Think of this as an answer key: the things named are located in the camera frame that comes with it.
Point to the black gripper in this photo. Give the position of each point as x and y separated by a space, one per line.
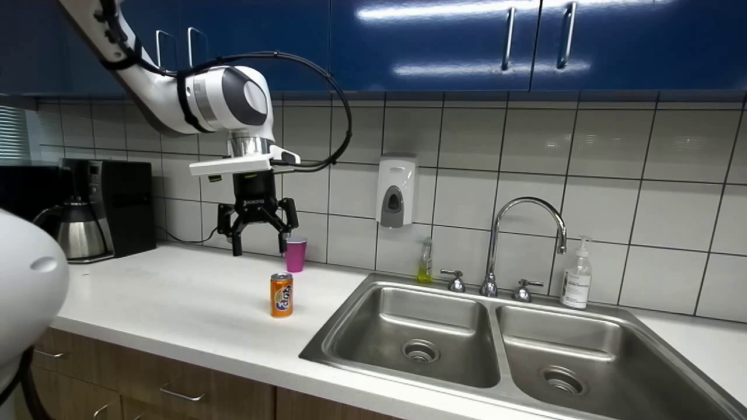
255 195

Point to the window blind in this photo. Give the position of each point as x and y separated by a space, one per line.
14 137

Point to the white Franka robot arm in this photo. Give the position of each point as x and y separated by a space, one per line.
154 97

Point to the steel coffee carafe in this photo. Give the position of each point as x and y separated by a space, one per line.
77 235

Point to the white wall soap dispenser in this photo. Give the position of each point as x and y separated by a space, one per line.
397 189

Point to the dark grey appliance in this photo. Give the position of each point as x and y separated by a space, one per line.
27 195

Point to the chrome gooseneck faucet spout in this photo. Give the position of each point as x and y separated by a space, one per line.
492 248

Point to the orange soda can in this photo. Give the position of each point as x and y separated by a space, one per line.
282 294

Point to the stainless steel double sink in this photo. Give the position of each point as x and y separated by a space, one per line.
467 365

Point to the wooden base cabinet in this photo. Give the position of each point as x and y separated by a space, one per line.
141 375

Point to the pink plastic cup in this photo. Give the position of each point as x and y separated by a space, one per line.
294 257

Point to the blue cabinet door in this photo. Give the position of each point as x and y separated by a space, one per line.
31 48
436 48
304 32
662 48

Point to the clear pump soap bottle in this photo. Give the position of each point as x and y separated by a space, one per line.
577 283

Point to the green dish soap bottle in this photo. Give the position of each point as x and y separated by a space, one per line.
424 269

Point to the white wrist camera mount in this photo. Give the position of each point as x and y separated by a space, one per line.
242 164

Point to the black coffee maker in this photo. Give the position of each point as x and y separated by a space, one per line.
130 206

